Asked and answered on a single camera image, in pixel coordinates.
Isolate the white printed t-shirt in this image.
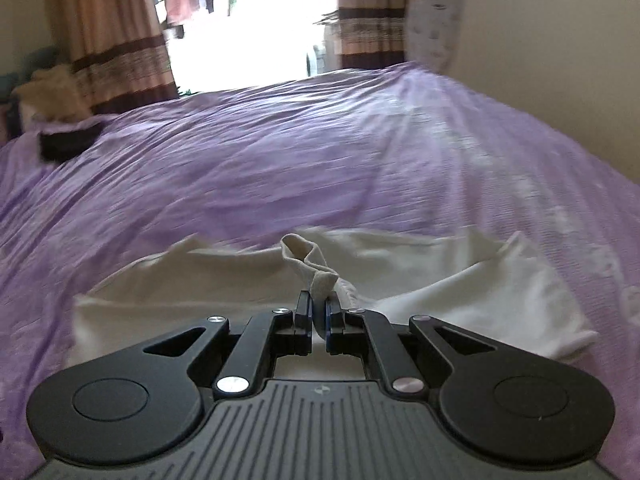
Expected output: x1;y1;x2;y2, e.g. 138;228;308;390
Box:
67;228;598;365

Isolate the black object on bed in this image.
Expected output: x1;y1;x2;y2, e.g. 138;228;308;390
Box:
38;122;104;164

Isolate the purple bed sheet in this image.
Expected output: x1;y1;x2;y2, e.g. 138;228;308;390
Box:
1;64;639;479

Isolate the beige cloth pile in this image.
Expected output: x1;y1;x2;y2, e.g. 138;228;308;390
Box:
11;64;92;122

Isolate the left brown striped curtain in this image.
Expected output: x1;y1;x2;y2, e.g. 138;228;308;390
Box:
44;0;178;114

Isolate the brown striped curtain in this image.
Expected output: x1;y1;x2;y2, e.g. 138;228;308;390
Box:
44;0;178;114
336;0;407;70

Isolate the white patterned pillow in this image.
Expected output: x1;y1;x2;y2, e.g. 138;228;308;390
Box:
405;0;463;74

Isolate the right brown striped curtain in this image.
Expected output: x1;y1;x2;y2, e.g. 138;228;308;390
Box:
336;0;407;70

